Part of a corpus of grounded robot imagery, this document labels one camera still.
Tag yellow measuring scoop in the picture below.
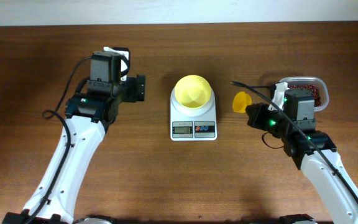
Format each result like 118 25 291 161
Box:
232 91 252 113

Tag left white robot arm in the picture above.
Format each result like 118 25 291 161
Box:
3 47 145 223

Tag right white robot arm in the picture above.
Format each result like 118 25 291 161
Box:
246 88 358 223

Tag pale yellow plastic bowl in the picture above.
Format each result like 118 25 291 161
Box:
174 75 212 109

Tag white digital kitchen scale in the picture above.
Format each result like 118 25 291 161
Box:
170 90 218 141

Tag red beans in container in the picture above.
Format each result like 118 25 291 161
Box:
288 84 322 107

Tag clear plastic food container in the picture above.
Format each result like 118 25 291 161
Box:
280 77 329 112

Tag right black cable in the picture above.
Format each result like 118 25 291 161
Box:
230 80 358 224

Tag black cable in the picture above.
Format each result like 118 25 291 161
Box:
230 80 358 224
26 55 93 224

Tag left black cable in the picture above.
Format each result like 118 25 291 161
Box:
26 55 93 224

